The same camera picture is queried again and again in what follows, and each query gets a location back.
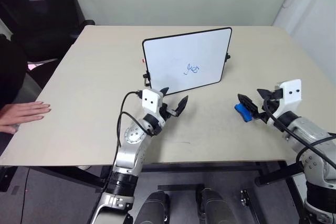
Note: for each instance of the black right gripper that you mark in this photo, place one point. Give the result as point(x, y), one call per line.
point(273, 106)

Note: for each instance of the small black floor clip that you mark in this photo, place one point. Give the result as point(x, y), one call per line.
point(244, 197)

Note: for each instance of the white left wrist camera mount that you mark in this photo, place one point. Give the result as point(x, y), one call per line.
point(151, 100)

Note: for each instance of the person's bare hand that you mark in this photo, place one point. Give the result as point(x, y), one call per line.
point(25, 112)

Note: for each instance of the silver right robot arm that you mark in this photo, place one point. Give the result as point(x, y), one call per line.
point(304, 129)

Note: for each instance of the black-framed standing whiteboard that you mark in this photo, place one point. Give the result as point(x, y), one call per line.
point(183, 51)

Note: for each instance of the black office chair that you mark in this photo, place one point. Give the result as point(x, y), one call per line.
point(39, 11)

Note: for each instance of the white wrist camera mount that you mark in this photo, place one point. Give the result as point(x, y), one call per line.
point(151, 100)
point(290, 94)

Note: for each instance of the blue whiteboard eraser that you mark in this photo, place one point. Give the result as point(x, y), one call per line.
point(242, 112)

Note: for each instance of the person's dark sleeved arm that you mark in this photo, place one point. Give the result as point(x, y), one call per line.
point(10, 77)

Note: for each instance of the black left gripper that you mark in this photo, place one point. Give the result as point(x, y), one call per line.
point(165, 112)

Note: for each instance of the dark rounded robot leg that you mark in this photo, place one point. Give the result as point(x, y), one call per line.
point(153, 208)
point(218, 207)

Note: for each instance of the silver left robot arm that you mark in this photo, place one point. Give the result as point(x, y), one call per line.
point(128, 153)

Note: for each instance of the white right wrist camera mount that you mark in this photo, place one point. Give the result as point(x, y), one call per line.
point(290, 94)

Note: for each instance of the black flat floor bar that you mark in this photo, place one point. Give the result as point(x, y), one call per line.
point(178, 187)

